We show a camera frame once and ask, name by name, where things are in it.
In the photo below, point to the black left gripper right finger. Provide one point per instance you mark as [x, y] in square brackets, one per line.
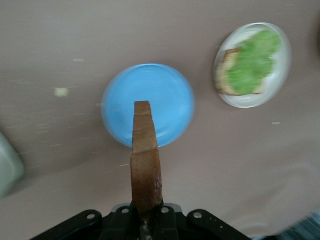
[185, 225]

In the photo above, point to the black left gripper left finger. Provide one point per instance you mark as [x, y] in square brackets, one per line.
[82, 226]

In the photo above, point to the dark crust bread slice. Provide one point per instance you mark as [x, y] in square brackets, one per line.
[145, 160]

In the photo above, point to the light crust bread slice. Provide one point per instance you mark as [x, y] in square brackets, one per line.
[223, 75]

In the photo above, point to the green lettuce leaf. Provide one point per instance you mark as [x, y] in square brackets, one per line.
[255, 65]

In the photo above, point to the blue plate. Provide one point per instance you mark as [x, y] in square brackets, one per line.
[162, 85]

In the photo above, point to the beige plate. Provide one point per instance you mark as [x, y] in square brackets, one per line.
[277, 85]

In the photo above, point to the white toaster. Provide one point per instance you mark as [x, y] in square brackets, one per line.
[7, 167]

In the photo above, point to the small bread crumb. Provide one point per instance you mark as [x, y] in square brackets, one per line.
[61, 92]

